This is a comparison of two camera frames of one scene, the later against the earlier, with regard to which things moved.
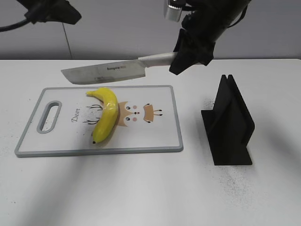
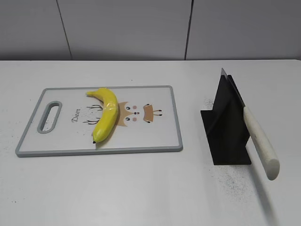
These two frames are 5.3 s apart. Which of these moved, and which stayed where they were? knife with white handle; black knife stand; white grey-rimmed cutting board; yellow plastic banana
Moved: knife with white handle
Stayed: yellow plastic banana; black knife stand; white grey-rimmed cutting board
